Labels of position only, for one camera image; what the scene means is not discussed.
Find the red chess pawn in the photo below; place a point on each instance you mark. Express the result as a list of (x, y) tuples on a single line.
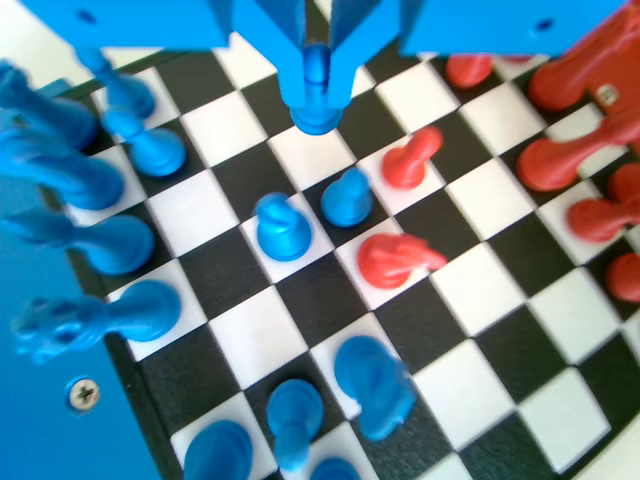
[(625, 277), (407, 160), (595, 220), (467, 70)]

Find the blue chess rook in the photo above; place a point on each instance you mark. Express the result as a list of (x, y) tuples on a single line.
[(217, 450), (60, 120)]

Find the blue chess pawn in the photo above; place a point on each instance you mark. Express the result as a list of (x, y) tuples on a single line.
[(157, 152), (132, 97), (345, 200), (332, 470), (316, 120), (295, 410)]

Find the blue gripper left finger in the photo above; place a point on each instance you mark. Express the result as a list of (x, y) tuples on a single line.
[(260, 30)]

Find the black and white chessboard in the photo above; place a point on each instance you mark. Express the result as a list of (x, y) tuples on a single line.
[(500, 300)]

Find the red chess piece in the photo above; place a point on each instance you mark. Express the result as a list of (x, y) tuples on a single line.
[(625, 182)]

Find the blue pawn centre left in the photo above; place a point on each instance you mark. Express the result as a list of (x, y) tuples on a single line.
[(282, 230)]

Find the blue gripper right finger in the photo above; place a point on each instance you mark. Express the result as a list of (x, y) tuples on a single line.
[(370, 25)]

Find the blue chess knight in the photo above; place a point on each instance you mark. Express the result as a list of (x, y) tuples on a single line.
[(372, 385), (85, 185)]

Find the red chess bishop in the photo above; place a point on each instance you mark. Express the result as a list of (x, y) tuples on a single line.
[(547, 165)]

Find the blue chess bishop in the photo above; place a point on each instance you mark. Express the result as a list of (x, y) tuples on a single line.
[(120, 245)]

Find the silver screw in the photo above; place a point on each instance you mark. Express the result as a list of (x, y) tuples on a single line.
[(84, 393)]

